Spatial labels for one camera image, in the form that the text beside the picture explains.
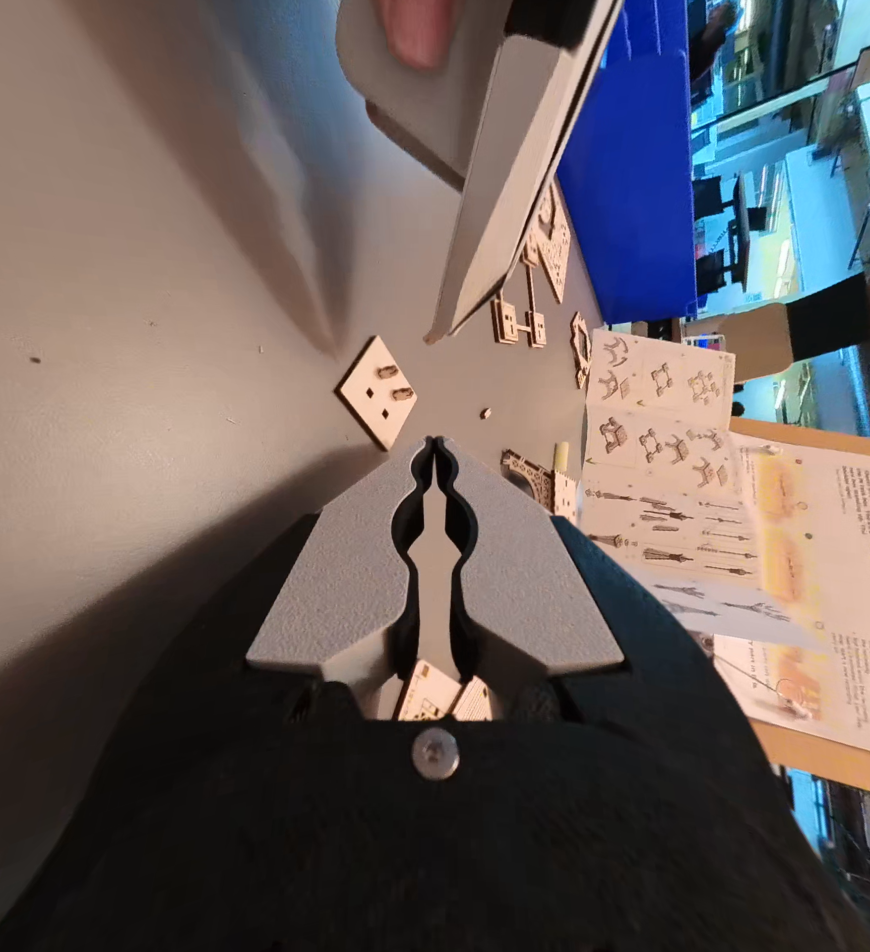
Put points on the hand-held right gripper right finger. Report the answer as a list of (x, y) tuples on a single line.
[(539, 595)]

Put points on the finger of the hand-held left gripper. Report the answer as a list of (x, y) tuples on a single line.
[(509, 163)]

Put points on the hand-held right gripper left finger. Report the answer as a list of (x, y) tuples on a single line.
[(331, 595)]

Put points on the small square wooden plate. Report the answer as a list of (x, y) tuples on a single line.
[(364, 405)]

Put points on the grey desk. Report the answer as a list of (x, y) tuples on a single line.
[(145, 446)]

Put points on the person's left hand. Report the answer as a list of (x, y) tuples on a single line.
[(420, 30)]

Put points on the wooden puzzle sheet with arcs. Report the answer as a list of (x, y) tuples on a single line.
[(558, 253)]

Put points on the wooden tower base model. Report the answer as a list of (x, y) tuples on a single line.
[(535, 483)]

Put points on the blue plastic bin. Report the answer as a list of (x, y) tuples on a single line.
[(628, 186)]

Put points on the large empty wooden puzzle sheet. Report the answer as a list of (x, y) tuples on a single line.
[(427, 692)]

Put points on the pale wax stick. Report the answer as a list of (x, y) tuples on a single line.
[(561, 457)]

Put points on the folded paper assembly instructions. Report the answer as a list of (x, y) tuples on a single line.
[(658, 461)]

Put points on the white printed guide sheet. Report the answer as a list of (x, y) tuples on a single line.
[(837, 595)]

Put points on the light wooden side table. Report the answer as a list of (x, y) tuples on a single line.
[(837, 766)]

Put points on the wooden four-square frame piece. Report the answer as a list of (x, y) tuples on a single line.
[(506, 323)]

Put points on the wooden diamond frame piece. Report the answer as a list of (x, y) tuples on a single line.
[(581, 335)]

